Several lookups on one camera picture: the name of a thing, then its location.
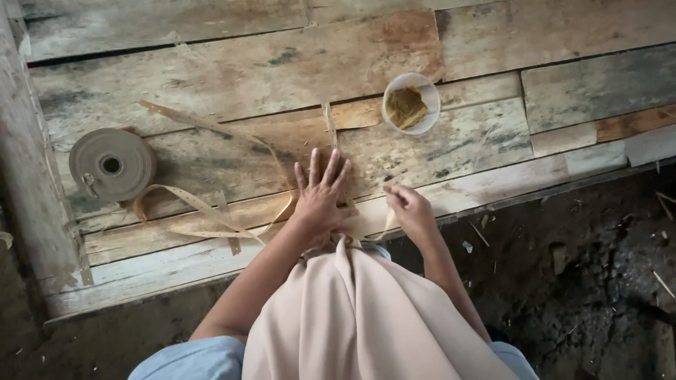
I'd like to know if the clear plastic cup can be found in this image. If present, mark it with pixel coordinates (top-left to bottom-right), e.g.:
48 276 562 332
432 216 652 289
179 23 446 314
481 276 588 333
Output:
381 72 442 136

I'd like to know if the weathered wooden post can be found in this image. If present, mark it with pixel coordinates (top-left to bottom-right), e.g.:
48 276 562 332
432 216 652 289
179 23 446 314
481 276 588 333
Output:
0 0 95 299

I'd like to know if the brown wet sponge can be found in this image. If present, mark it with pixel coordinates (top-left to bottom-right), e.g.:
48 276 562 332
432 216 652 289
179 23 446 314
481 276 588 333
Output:
386 86 428 131

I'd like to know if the brown paper tape roll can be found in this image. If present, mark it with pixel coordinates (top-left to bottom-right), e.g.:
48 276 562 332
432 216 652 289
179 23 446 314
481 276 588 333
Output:
69 128 157 203

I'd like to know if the brown paper tape ribbon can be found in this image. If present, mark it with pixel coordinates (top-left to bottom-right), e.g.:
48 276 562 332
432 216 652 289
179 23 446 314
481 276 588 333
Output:
132 100 398 248

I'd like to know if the person's right hand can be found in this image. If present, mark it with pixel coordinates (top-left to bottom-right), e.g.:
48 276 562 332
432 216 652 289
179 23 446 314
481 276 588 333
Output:
383 184 437 245

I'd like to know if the light blue shirt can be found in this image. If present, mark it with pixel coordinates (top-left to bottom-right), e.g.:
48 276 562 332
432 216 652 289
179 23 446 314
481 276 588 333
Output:
128 242 540 380

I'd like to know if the patched wood veneer sheet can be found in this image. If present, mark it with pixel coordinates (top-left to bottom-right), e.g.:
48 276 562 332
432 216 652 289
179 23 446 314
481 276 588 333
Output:
21 0 676 318

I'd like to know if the beige headscarf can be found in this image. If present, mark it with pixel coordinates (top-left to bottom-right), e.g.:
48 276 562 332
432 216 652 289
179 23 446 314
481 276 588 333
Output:
242 235 522 380

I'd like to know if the person's left hand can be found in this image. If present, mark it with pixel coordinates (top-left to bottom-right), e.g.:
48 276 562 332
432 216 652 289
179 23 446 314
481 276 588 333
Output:
293 148 360 239

